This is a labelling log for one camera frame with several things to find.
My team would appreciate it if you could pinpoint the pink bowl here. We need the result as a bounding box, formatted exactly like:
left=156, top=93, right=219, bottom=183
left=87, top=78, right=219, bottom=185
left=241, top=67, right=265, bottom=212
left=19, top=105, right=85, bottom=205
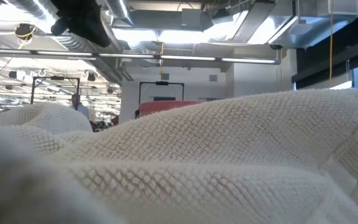
left=138, top=100, right=205, bottom=118

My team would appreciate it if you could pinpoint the white checked cloth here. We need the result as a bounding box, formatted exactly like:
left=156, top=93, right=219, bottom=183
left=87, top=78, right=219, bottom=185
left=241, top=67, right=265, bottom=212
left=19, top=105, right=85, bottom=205
left=0, top=88, right=358, bottom=224

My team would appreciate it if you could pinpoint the long ceiling light bar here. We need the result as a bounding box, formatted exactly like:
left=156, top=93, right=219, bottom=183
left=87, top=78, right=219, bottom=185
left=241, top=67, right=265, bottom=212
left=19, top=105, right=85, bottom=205
left=0, top=48, right=282, bottom=65

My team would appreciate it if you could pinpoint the person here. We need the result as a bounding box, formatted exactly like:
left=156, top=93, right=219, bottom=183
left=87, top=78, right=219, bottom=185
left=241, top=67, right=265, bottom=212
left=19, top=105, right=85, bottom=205
left=70, top=93, right=90, bottom=119

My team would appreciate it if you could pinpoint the black rig frame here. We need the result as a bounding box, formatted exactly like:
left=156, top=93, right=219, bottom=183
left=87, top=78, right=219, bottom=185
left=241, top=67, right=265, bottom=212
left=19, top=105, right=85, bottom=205
left=30, top=75, right=81, bottom=105
left=139, top=81, right=185, bottom=105

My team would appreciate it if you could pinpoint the yellow hanging cord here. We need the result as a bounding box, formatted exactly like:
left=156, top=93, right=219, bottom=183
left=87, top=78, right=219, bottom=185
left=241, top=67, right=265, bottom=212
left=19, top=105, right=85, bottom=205
left=158, top=40, right=166, bottom=75

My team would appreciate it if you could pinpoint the yellow hanging cable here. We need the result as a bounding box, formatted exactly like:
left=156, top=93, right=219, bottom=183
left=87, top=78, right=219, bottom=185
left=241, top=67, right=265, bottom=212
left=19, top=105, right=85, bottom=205
left=328, top=0, right=335, bottom=88

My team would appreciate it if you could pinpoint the rectangular silver air duct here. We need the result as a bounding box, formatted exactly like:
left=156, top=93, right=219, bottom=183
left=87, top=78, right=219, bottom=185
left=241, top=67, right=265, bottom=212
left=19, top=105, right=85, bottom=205
left=268, top=0, right=358, bottom=50

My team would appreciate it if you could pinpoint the black yellow cable reel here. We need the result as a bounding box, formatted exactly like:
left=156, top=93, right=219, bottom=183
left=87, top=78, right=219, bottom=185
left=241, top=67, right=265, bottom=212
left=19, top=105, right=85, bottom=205
left=14, top=23, right=37, bottom=41

